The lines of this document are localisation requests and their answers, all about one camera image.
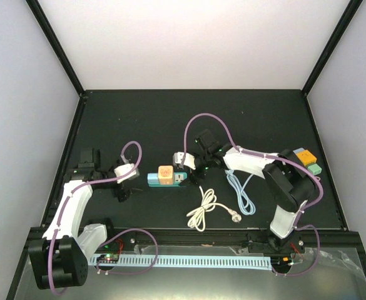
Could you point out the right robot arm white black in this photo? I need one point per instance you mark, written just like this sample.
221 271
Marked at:
288 179

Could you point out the light blue slotted cable duct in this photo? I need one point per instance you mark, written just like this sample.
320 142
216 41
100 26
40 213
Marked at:
181 261

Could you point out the left black frame post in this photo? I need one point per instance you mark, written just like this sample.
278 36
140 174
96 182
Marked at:
47 29

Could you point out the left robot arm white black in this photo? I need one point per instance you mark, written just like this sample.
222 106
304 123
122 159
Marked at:
60 258

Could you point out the yellow cube adapter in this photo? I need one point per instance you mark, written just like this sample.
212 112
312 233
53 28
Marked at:
306 157

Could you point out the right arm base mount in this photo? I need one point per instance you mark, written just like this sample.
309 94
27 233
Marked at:
268 243

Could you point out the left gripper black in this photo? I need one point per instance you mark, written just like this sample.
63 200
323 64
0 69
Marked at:
124 195

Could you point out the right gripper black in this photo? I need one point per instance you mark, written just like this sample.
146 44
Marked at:
193 174

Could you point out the small blue plug adapter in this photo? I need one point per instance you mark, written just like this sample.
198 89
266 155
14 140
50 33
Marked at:
152 179

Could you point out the right circuit board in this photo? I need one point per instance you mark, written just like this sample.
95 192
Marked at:
284 261

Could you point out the left circuit board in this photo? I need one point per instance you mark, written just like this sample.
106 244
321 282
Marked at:
107 259

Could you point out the peach dragon cube adapter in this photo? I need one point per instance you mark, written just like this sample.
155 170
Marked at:
166 175

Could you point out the circuit board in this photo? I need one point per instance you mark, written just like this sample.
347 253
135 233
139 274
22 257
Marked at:
107 259
284 261

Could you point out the teal power strip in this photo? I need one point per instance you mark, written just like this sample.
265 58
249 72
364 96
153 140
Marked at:
179 177

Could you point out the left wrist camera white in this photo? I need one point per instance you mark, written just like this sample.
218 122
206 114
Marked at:
126 172

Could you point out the black frame post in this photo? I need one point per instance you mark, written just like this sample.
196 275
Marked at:
47 29
334 39

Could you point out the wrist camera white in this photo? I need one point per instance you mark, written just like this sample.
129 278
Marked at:
126 172
181 160

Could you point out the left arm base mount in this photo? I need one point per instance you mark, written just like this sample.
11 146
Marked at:
119 243

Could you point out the green cube adapter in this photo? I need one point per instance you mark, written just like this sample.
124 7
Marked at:
314 168

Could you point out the right black frame post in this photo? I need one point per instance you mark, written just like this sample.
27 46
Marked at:
334 39

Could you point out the light blue power strip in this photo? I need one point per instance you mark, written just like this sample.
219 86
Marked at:
299 150

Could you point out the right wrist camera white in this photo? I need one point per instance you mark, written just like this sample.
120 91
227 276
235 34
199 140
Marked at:
181 160

